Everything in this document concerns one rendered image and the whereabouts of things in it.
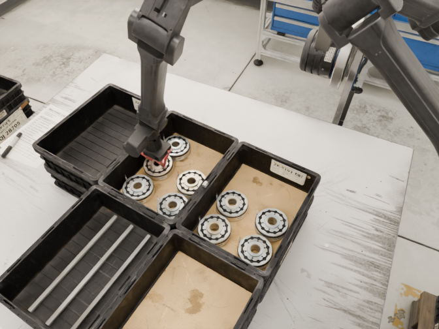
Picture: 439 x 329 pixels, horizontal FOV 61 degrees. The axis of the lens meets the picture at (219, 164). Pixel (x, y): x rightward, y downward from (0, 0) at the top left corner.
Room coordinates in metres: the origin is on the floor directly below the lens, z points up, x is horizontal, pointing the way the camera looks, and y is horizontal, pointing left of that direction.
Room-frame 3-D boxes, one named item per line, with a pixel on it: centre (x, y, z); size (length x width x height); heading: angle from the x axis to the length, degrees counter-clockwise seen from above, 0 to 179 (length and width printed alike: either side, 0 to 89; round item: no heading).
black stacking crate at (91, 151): (0.94, 0.41, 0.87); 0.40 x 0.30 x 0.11; 149
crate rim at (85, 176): (0.94, 0.41, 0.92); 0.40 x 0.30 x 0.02; 149
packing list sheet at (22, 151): (1.12, 0.77, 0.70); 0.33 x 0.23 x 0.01; 155
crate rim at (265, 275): (0.63, -0.10, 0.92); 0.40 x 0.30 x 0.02; 149
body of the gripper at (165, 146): (0.81, 0.22, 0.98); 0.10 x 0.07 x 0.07; 59
